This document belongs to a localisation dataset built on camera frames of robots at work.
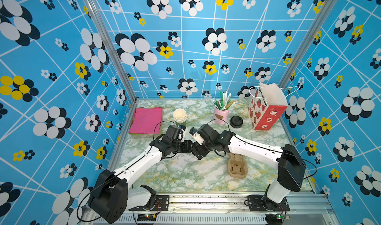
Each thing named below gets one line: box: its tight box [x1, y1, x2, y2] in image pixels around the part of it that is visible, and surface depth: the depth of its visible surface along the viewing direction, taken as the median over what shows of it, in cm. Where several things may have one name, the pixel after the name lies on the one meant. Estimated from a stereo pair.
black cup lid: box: [191, 141, 210, 161], surface depth 74 cm
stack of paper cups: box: [172, 108, 188, 124], surface depth 96 cm
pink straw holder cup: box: [213, 106, 230, 125], surface depth 101 cm
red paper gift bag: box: [248, 82, 289, 131], surface depth 94 cm
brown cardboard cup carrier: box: [227, 152, 248, 179], surface depth 82 cm
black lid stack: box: [229, 115, 244, 129], surface depth 104 cm
